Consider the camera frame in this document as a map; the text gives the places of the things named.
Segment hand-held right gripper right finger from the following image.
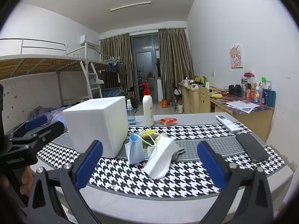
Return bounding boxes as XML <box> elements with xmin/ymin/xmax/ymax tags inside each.
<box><xmin>197</xmin><ymin>141</ymin><xmax>275</xmax><ymax>224</ymax></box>

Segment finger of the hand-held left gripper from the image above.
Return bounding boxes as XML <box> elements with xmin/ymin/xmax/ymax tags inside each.
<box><xmin>5</xmin><ymin>114</ymin><xmax>50</xmax><ymax>141</ymax></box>
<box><xmin>9</xmin><ymin>121</ymin><xmax>65</xmax><ymax>150</ymax></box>

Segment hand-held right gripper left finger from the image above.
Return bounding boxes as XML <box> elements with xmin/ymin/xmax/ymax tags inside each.
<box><xmin>23</xmin><ymin>140</ymin><xmax>104</xmax><ymax>224</ymax></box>

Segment grey sock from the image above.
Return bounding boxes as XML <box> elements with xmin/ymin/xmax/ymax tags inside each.
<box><xmin>172</xmin><ymin>146</ymin><xmax>186</xmax><ymax>161</ymax></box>

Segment white foam box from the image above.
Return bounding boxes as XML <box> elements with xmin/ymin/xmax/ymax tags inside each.
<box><xmin>63</xmin><ymin>96</ymin><xmax>128</xmax><ymax>158</ymax></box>

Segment green plastic bag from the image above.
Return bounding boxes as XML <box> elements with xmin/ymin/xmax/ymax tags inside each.
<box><xmin>140</xmin><ymin>134</ymin><xmax>167</xmax><ymax>155</ymax></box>

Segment yellow sponge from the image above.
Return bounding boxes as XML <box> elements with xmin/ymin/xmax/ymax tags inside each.
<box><xmin>140</xmin><ymin>129</ymin><xmax>157</xmax><ymax>137</ymax></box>

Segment person's left hand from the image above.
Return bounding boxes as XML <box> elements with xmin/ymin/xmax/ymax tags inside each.
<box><xmin>19</xmin><ymin>166</ymin><xmax>35</xmax><ymax>197</ymax></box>

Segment blue quilt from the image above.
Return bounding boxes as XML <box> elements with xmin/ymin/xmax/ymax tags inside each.
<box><xmin>28</xmin><ymin>105</ymin><xmax>72</xmax><ymax>127</ymax></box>

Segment houndstooth table cloth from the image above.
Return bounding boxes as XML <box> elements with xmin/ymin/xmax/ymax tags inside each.
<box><xmin>37</xmin><ymin>121</ymin><xmax>286</xmax><ymax>197</ymax></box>

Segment black smartphone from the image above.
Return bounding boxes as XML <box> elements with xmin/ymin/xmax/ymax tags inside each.
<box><xmin>235</xmin><ymin>133</ymin><xmax>270</xmax><ymax>164</ymax></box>

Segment white remote control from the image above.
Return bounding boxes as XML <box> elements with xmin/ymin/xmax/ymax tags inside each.
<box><xmin>215</xmin><ymin>114</ymin><xmax>241</xmax><ymax>133</ymax></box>

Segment white face masks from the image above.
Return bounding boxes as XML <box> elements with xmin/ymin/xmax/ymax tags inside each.
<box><xmin>143</xmin><ymin>136</ymin><xmax>179</xmax><ymax>180</ymax></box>

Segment blue face mask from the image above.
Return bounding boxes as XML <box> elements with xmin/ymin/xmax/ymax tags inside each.
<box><xmin>125</xmin><ymin>134</ymin><xmax>146</xmax><ymax>165</ymax></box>

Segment white metal bunk bed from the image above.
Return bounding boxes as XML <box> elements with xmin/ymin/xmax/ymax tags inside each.
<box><xmin>85</xmin><ymin>49</ymin><xmax>128</xmax><ymax>101</ymax></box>
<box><xmin>0</xmin><ymin>38</ymin><xmax>103</xmax><ymax>122</ymax></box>

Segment red snack packet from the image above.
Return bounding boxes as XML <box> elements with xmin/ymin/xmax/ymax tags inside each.
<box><xmin>159</xmin><ymin>117</ymin><xmax>178</xmax><ymax>125</ymax></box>

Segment wooden desk with printed cover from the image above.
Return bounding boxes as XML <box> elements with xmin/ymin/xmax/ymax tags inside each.
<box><xmin>210</xmin><ymin>91</ymin><xmax>275</xmax><ymax>141</ymax></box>

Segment wooden chair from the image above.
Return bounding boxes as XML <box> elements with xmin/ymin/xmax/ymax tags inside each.
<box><xmin>198</xmin><ymin>86</ymin><xmax>211</xmax><ymax>114</ymax></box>

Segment blue spray bottle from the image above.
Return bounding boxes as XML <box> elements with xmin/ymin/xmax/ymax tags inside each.
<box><xmin>126</xmin><ymin>99</ymin><xmax>136</xmax><ymax>126</ymax></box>

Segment printed paper sheets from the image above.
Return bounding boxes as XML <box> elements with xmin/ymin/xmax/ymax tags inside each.
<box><xmin>226</xmin><ymin>100</ymin><xmax>258</xmax><ymax>114</ymax></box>

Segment plain wooden desk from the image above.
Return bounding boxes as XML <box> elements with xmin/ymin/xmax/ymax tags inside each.
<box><xmin>179</xmin><ymin>83</ymin><xmax>222</xmax><ymax>114</ymax></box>

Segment blue checked mattress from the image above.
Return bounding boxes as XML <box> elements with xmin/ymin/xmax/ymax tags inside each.
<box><xmin>102</xmin><ymin>87</ymin><xmax>123</xmax><ymax>97</ymax></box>

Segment black headphones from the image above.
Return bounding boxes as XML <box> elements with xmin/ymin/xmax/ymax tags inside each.
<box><xmin>228</xmin><ymin>84</ymin><xmax>242</xmax><ymax>96</ymax></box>

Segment white pump lotion bottle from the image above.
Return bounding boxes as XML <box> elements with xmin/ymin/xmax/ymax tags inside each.
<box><xmin>139</xmin><ymin>83</ymin><xmax>154</xmax><ymax>127</ymax></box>

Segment black folding chair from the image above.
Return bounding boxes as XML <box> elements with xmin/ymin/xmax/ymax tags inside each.
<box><xmin>125</xmin><ymin>86</ymin><xmax>139</xmax><ymax>109</ymax></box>

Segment group of toiletry bottles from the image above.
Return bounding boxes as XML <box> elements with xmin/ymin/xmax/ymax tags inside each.
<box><xmin>242</xmin><ymin>71</ymin><xmax>276</xmax><ymax>107</ymax></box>

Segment hanging dark clothes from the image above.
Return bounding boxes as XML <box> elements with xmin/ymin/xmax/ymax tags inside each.
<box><xmin>107</xmin><ymin>62</ymin><xmax>127</xmax><ymax>85</ymax></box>

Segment white air conditioner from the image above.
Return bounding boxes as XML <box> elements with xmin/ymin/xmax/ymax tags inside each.
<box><xmin>80</xmin><ymin>35</ymin><xmax>96</xmax><ymax>46</ymax></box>

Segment brown curtain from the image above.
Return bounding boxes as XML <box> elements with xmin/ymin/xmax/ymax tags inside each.
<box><xmin>100</xmin><ymin>33</ymin><xmax>136</xmax><ymax>98</ymax></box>
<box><xmin>159</xmin><ymin>28</ymin><xmax>194</xmax><ymax>96</ymax></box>

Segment glass balcony door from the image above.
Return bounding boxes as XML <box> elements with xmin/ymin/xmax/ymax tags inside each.
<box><xmin>131</xmin><ymin>34</ymin><xmax>162</xmax><ymax>99</ymax></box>

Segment ceiling tube light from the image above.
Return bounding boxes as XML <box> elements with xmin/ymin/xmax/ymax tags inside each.
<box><xmin>110</xmin><ymin>2</ymin><xmax>152</xmax><ymax>12</ymax></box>

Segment cartoon wall poster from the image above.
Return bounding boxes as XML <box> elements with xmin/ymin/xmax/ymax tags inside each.
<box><xmin>229</xmin><ymin>44</ymin><xmax>243</xmax><ymax>69</ymax></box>

